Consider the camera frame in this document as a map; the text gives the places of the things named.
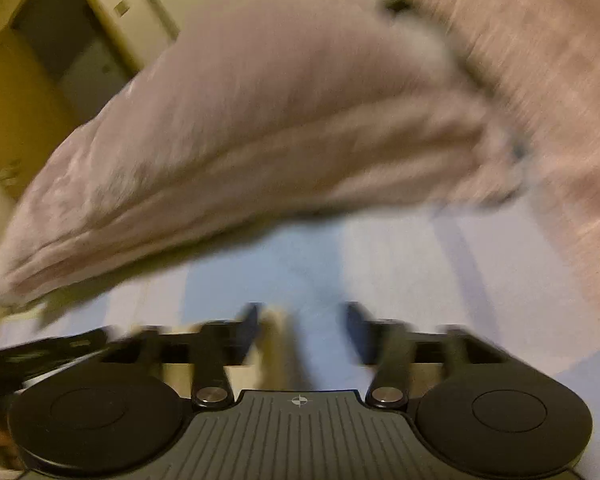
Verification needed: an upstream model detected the wooden door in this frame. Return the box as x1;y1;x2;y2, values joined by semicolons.
0;42;88;201

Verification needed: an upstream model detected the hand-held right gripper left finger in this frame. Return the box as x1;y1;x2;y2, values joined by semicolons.
97;302;261;409

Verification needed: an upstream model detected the plaid bed sheet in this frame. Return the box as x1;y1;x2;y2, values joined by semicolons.
0;200;600;411

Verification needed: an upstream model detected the plain purple pillow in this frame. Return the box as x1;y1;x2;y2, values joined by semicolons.
0;0;536;311

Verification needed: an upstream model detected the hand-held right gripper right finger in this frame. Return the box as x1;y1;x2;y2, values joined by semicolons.
344;301;511;409

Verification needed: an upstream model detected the wooden door frame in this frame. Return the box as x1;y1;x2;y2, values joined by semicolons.
62;0;181;73

